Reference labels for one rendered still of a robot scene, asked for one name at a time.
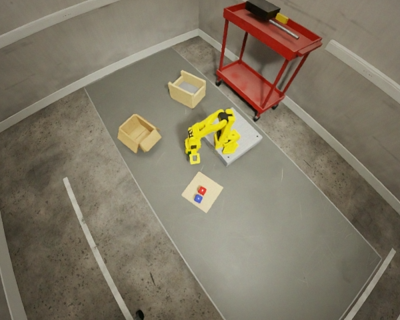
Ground blue die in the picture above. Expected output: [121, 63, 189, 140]
[194, 195, 203, 204]

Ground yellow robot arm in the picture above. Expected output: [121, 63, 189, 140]
[187, 109, 239, 154]

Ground red die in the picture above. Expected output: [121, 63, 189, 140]
[198, 186, 207, 196]

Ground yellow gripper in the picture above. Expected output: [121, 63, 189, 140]
[185, 139, 201, 164]

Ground beige flat mat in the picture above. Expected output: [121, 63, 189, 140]
[182, 172, 223, 213]

